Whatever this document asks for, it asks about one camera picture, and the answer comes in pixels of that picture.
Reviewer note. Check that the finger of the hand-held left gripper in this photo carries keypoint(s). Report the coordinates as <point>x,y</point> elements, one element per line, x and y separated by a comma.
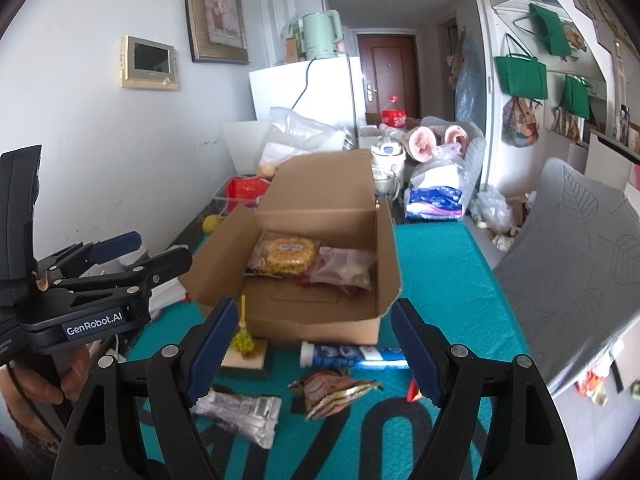
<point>117,245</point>
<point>160,267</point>

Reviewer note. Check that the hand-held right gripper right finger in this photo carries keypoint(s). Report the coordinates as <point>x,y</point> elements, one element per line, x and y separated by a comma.
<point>417,355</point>

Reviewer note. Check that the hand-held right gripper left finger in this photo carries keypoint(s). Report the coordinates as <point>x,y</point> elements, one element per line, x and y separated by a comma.
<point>215,355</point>

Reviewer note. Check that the green yellow lollipop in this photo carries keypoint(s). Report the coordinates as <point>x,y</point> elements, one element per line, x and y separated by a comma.
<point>243,342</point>

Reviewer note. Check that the small red snack packet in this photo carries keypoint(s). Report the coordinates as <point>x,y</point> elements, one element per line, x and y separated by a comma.
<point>414,392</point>

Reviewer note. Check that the small gold box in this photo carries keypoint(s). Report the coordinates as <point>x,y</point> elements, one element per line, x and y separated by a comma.
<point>255,362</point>

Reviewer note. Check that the silver snack packet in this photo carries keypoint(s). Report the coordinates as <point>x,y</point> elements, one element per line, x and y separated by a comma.
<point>240,412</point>

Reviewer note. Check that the blue tube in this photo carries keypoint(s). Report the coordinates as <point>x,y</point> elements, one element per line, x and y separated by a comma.
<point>340,354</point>

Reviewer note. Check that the dark red snack packet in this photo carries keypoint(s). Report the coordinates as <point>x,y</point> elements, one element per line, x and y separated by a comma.
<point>350,291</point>

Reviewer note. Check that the brown striped snack packet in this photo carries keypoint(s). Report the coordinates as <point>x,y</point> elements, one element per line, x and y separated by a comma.
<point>330,392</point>

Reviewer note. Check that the brown cardboard box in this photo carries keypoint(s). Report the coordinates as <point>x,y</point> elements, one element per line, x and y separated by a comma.
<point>310,320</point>

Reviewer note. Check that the clear plastic snack packet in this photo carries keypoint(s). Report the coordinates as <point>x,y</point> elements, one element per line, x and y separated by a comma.
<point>345,267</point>

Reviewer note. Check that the yellow noodle snack packet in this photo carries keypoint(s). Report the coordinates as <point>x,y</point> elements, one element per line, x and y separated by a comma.
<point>285,255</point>

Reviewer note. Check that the person's left hand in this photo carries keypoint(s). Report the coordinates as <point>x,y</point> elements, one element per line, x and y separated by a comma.
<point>30,390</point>

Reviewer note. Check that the yellow fruit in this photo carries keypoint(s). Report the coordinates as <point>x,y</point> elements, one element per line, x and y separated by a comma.
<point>212,223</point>

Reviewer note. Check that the teal printed bubble mat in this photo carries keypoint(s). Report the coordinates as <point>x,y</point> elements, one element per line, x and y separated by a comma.
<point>440,270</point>

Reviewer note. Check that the clear plastic container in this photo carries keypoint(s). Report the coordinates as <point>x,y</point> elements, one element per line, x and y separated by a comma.
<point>222,200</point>

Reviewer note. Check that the white board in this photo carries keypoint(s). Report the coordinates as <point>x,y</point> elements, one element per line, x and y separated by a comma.
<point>245,145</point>

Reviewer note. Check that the blue tissue pack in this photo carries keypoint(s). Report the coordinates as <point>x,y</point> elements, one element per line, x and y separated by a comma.
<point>435,202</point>

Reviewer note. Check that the white plastic bag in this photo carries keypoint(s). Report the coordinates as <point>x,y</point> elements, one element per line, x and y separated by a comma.
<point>492,210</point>

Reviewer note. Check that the grey chair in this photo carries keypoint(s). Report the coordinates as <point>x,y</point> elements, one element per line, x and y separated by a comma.
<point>565,260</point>

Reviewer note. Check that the gold intercom panel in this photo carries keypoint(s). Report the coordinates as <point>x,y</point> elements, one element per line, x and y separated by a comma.
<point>150,62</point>

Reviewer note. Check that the clear plastic bag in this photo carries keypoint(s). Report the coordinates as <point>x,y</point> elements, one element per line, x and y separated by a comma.
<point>295,135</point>

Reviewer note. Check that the white small appliance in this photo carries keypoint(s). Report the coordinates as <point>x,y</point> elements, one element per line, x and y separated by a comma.
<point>387,152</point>

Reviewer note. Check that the plush pig toy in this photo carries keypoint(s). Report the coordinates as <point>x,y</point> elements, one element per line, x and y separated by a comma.
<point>420,142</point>

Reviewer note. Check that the cola bottle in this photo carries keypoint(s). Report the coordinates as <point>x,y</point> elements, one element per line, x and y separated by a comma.
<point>393,115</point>

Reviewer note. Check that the white fridge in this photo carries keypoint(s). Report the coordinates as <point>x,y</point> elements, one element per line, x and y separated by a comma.
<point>330,85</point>

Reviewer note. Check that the patterned cloth bag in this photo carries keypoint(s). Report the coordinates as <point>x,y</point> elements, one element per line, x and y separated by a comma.
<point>520,125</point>

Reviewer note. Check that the framed picture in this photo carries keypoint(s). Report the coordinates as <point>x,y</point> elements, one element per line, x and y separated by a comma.
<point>217,10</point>

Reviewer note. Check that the hanging plastic bag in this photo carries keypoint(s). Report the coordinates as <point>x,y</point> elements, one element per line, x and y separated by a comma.
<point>470,85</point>

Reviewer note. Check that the brown door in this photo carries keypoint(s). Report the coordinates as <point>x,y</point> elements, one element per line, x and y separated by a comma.
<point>387,75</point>

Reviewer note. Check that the green kettle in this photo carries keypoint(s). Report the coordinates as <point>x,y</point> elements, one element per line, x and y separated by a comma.
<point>320,35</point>

